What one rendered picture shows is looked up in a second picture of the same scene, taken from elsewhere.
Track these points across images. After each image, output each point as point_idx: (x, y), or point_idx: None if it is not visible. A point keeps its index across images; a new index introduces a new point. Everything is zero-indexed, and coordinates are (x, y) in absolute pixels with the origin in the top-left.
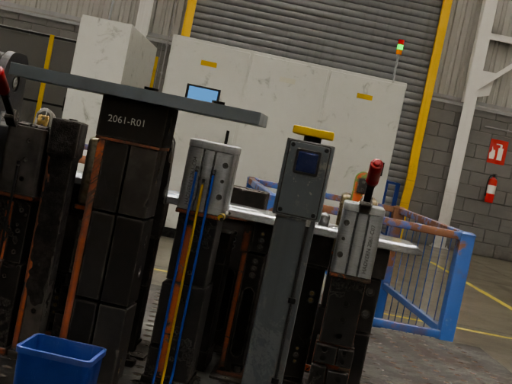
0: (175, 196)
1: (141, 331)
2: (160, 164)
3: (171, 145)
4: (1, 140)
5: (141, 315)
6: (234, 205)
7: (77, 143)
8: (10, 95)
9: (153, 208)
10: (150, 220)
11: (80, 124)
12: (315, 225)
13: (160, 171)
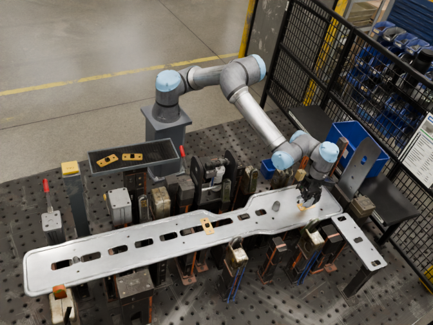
0: (139, 224)
1: (167, 308)
2: (124, 173)
3: (124, 174)
4: (192, 182)
5: (140, 244)
6: (123, 254)
7: (164, 181)
8: (194, 170)
9: (125, 185)
10: (125, 187)
11: (165, 177)
12: (75, 239)
13: (124, 176)
